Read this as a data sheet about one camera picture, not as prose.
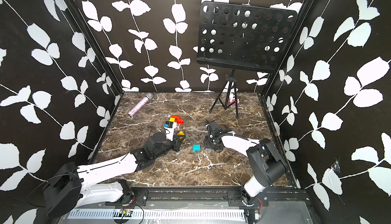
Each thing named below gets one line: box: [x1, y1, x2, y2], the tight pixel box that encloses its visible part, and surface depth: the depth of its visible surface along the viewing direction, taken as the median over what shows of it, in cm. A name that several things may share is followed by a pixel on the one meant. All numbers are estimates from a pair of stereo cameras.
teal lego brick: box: [191, 144, 202, 152], surface depth 92 cm
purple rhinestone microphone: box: [127, 92, 154, 117], surface depth 114 cm
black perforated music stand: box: [196, 1, 298, 119], surface depth 65 cm
